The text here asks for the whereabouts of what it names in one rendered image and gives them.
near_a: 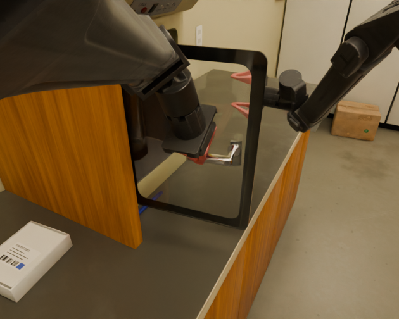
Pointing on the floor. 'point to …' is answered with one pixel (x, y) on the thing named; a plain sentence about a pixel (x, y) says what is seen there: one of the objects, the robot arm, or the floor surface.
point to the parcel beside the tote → (356, 120)
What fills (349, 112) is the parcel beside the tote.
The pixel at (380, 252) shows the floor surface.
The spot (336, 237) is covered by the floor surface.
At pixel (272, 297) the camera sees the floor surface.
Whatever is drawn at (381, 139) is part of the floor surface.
